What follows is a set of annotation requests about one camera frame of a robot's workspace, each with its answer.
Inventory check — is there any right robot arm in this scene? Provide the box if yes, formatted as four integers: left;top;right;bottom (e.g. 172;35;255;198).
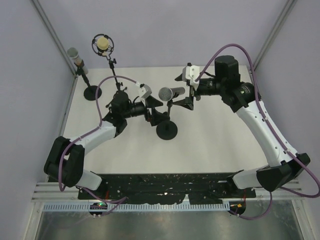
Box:
175;55;311;197

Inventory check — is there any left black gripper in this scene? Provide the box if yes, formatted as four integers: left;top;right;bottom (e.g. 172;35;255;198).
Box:
122;95;170;126

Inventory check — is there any cream condenser microphone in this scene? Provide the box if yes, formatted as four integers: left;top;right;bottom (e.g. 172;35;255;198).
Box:
96;36;110;56

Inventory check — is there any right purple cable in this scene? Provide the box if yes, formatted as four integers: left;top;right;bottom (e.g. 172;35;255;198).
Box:
194;43;320;221

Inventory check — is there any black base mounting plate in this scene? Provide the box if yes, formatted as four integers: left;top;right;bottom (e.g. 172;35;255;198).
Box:
94;172;256;205

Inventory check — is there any black silver handheld microphone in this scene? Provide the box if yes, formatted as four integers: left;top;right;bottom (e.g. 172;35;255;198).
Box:
158;87;186;102

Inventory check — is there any black tripod stand with shockmount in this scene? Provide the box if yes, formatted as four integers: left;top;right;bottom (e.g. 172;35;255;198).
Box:
91;33;117;77

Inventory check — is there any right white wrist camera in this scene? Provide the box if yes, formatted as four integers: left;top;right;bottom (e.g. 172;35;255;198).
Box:
182;63;200;90

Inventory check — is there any rear black round-base stand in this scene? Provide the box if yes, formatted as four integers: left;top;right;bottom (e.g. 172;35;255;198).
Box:
76;61;102;101

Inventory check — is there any black round-base mic stand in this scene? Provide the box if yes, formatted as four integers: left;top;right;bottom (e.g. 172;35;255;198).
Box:
156;100;178;141

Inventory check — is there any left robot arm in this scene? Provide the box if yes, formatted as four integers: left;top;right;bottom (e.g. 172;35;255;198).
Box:
43;91;168;199

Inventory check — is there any white slotted cable duct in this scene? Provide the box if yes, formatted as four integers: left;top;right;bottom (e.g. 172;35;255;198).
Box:
43;201;230;212

